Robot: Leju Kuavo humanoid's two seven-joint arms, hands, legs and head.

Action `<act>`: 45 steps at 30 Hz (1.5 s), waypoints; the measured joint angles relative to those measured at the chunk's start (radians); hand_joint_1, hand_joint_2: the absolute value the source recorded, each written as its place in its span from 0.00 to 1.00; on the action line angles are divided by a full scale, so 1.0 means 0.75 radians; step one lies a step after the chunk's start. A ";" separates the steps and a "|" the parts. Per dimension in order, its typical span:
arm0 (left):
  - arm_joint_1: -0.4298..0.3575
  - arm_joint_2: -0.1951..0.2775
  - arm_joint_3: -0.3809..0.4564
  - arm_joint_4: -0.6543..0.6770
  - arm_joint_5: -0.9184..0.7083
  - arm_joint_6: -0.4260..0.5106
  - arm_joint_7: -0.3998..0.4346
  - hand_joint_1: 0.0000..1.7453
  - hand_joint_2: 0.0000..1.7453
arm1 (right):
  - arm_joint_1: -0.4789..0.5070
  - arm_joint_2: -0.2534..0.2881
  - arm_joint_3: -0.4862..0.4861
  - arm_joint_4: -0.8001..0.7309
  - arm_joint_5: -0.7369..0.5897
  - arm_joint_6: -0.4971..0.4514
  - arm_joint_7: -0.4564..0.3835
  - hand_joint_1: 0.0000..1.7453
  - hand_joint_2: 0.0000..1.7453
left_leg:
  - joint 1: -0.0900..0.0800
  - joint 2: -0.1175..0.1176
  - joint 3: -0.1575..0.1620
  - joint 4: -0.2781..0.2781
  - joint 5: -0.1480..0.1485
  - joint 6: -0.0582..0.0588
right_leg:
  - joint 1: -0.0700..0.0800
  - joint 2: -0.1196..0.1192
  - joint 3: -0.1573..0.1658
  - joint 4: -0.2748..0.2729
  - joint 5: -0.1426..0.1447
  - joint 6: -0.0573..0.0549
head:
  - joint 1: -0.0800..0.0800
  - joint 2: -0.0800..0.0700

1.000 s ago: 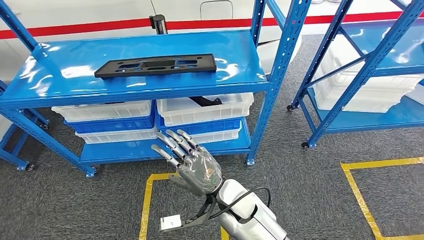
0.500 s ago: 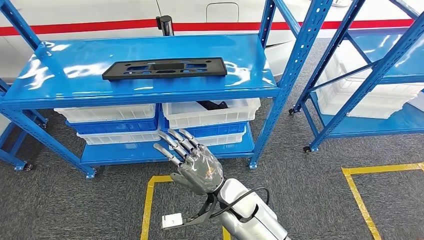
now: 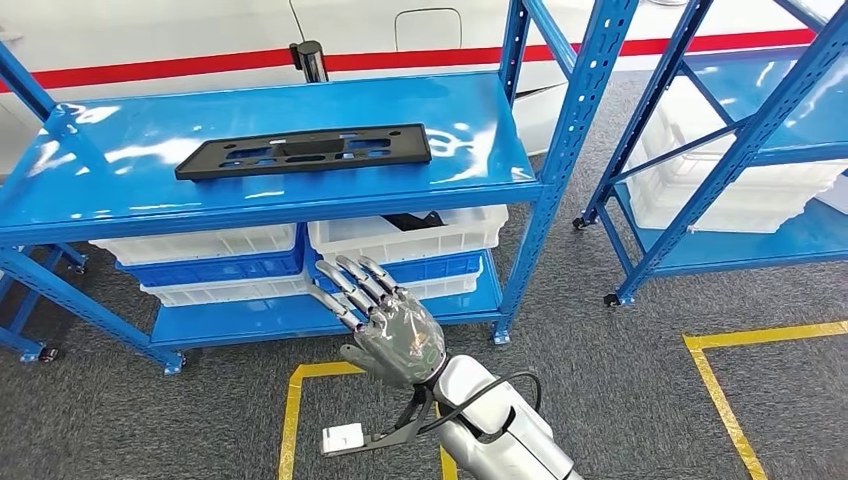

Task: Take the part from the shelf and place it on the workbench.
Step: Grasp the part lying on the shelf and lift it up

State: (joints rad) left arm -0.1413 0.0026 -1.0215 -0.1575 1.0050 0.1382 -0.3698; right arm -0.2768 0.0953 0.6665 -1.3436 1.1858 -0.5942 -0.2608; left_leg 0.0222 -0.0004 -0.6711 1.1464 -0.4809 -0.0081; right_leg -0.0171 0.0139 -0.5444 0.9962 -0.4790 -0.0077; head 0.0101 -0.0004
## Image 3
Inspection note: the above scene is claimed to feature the black plastic bracket panel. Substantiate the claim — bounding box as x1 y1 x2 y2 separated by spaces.
174 123 433 183

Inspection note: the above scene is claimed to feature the red barrier belt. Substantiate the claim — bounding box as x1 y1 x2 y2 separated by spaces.
324 27 816 74
0 47 296 94

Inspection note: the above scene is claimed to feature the blue plastic crate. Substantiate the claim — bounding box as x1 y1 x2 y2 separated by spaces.
115 228 307 288
311 250 485 293

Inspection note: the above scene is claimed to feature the chrome stanchion post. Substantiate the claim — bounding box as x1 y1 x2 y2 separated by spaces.
289 40 330 84

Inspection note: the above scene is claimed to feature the white car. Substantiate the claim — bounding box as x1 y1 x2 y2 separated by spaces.
0 0 634 179

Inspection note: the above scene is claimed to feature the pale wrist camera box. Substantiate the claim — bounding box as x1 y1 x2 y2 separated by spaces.
321 422 367 458

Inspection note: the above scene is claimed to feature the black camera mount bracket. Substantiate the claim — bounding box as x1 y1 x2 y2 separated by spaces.
362 386 435 446

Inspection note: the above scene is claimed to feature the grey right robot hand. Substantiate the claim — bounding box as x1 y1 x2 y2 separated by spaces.
305 254 449 390

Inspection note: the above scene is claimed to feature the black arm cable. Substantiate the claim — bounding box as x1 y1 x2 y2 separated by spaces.
413 370 543 442

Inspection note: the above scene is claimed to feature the blue metal shelf rack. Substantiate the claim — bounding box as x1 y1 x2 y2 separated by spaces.
572 0 848 308
0 0 641 378
0 243 89 364

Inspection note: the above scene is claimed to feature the black curved plastic part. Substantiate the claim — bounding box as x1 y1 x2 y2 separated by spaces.
382 210 446 232

